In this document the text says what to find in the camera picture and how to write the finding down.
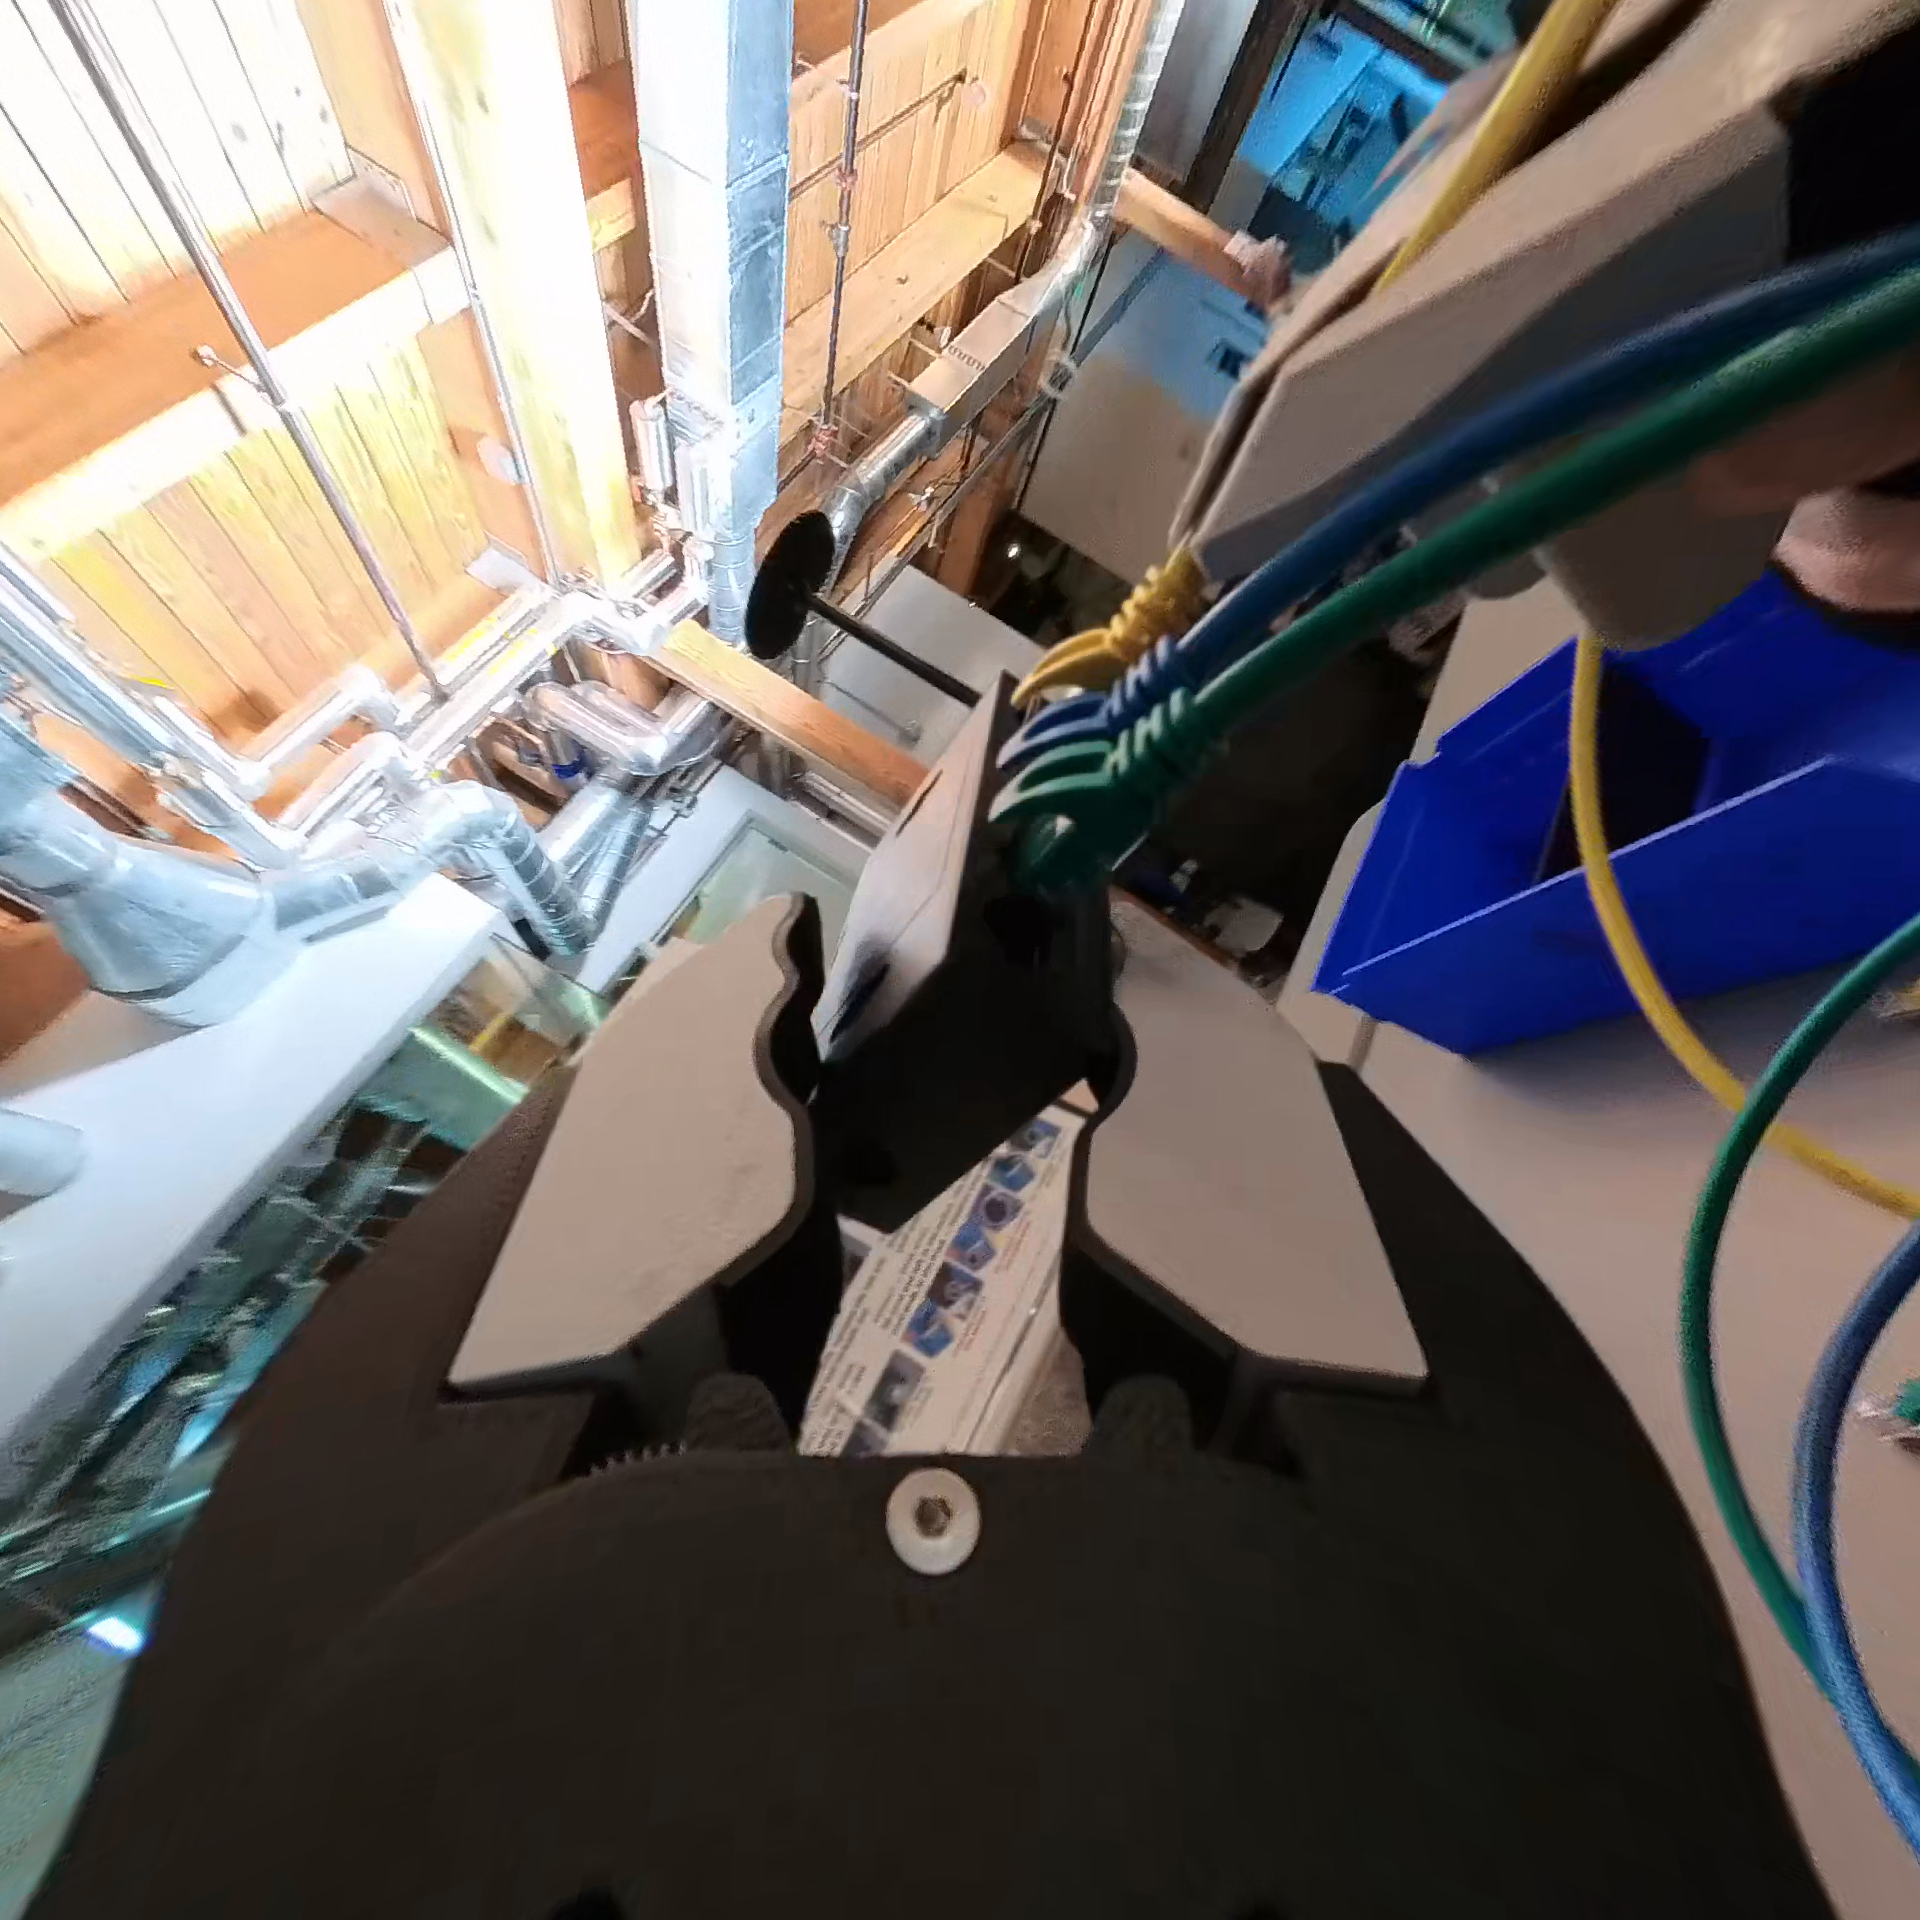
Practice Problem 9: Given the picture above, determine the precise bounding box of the black ethernet switch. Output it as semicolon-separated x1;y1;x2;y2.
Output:
814;674;1125;1235

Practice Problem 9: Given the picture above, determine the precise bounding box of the person's right hand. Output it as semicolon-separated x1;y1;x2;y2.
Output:
1696;428;1920;618

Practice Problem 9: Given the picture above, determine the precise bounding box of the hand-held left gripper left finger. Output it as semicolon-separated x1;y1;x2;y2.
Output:
448;895;827;1387

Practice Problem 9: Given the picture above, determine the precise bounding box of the blue ethernet cable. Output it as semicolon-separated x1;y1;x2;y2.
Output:
992;225;1920;1863

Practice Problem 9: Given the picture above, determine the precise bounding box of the wooden instruction board with stand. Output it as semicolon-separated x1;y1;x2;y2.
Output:
801;1103;1077;1456

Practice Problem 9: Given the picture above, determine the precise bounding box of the rectangular metal duct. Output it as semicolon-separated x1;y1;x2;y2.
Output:
632;0;798;650

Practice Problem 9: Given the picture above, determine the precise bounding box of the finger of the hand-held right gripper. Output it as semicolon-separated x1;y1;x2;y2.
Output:
1185;89;1801;650
1170;0;1920;535

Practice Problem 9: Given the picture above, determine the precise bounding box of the black disc ceiling fixture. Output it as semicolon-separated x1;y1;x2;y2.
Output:
741;511;986;706

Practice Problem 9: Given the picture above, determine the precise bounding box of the green ethernet cable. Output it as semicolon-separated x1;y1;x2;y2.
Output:
990;287;1920;1696

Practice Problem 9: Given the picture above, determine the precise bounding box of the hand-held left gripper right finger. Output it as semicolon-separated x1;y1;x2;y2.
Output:
1070;915;1432;1393

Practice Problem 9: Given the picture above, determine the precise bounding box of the blue plastic bin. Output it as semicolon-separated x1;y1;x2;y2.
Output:
1312;569;1920;1057

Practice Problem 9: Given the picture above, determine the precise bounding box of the yellow ethernet cable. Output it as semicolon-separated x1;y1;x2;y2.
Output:
1012;0;1920;1220

